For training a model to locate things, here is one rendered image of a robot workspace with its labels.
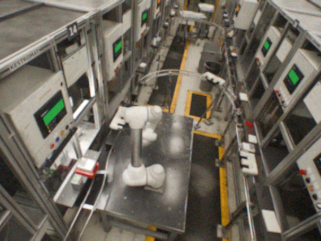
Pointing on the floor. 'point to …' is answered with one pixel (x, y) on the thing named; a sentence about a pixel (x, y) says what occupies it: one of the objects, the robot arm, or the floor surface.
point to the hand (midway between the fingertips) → (120, 129)
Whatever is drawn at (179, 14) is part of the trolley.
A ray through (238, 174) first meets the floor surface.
